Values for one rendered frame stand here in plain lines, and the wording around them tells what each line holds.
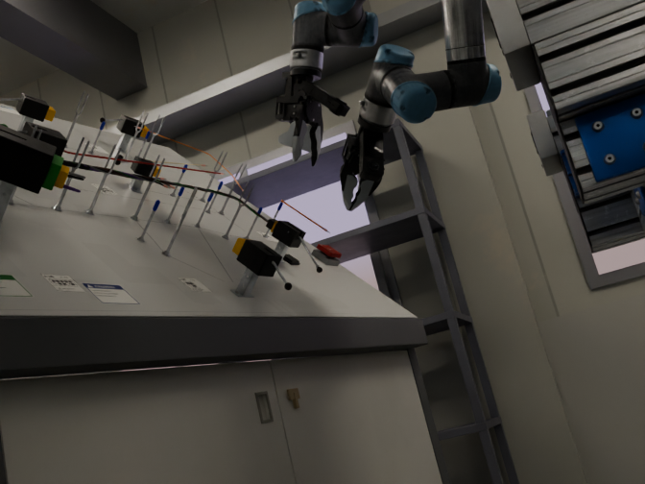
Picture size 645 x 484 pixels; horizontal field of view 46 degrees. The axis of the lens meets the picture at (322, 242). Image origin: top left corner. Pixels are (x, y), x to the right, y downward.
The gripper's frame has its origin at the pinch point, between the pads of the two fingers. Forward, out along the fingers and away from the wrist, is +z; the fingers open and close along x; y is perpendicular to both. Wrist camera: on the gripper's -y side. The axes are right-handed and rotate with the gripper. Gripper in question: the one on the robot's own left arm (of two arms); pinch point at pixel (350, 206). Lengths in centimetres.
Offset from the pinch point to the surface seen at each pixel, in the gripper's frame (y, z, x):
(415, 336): -5.6, 28.4, -23.2
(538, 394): 71, 107, -122
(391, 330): -11.0, 23.7, -14.5
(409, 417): -20, 40, -22
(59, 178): -35, -15, 57
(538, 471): 52, 130, -125
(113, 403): -61, 5, 44
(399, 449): -30, 41, -18
